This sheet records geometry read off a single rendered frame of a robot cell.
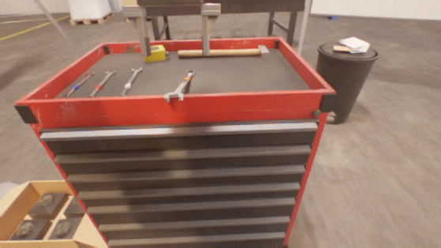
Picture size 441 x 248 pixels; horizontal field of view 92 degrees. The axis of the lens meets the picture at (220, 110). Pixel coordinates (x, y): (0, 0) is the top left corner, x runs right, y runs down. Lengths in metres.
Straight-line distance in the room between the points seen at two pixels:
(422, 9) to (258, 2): 1.88
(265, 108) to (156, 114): 0.26
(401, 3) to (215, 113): 2.46
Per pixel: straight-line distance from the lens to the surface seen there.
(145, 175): 0.65
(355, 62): 1.85
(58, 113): 0.62
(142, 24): 0.51
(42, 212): 1.52
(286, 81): 0.66
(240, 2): 3.51
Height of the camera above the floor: 1.18
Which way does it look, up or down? 33 degrees down
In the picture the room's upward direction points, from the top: 1 degrees counter-clockwise
